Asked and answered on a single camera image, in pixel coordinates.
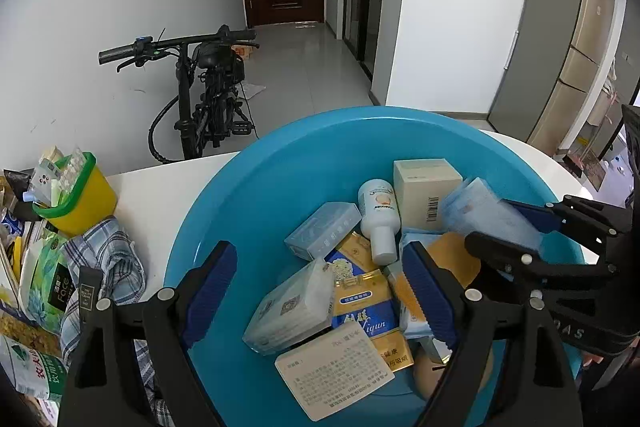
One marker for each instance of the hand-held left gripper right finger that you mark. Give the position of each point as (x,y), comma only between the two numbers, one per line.
(427,292)

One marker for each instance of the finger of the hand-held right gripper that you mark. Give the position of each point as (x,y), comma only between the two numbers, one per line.
(530,214)
(500,252)

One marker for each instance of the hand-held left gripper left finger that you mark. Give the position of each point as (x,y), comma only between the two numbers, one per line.
(210,292)

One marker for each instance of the brown sponge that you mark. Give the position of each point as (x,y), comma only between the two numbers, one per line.
(455,257)

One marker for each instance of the blue plastic basin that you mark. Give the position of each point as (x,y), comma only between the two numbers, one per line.
(260,187)

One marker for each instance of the grey blue plastic box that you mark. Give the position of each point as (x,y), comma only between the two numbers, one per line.
(320,229)

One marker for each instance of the white desktop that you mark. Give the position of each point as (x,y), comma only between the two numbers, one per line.
(150,207)

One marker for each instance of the person's right hand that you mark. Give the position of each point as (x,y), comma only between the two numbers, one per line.
(592,359)

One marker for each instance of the yellow blue carton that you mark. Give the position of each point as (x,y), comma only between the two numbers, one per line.
(362,302)

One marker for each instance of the gold yellow box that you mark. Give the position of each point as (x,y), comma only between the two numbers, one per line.
(352,249)

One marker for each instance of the white lotion bottle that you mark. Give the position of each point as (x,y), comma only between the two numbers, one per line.
(380,217)

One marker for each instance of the beige box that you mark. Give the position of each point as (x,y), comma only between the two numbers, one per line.
(425,187)

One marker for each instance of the blue plaid shirt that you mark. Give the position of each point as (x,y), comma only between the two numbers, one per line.
(107,247)

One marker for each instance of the black slim box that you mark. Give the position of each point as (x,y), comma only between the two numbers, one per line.
(90,287)

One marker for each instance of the white printed box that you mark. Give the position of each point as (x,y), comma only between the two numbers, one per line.
(330,372)

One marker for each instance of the yellow bin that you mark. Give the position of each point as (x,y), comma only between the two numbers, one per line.
(85,207)

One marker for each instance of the grey refrigerator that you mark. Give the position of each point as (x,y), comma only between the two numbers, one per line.
(560,57)

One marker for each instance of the green white tissue pack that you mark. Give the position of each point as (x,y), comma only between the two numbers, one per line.
(45,287)

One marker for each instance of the clear blister pack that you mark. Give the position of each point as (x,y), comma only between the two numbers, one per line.
(70,167)

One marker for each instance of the green white bag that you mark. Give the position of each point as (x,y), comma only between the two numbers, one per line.
(30,367)

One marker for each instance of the pile of snack packets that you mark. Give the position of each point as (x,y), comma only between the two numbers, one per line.
(15,227)

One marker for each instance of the cardboard box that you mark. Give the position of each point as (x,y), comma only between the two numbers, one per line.
(243,52)

